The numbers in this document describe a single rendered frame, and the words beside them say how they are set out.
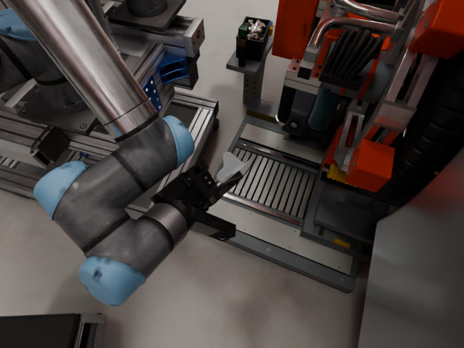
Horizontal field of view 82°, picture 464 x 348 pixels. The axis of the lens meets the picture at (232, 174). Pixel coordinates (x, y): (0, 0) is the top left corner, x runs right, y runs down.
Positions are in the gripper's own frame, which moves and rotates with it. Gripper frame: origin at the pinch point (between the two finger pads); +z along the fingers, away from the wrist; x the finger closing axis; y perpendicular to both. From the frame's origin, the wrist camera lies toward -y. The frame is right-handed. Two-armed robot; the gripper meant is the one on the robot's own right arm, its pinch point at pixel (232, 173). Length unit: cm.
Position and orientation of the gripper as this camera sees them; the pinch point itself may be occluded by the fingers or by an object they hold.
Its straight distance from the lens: 61.1
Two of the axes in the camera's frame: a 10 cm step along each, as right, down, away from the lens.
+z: 4.5, -4.7, 7.6
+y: -5.8, -8.0, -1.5
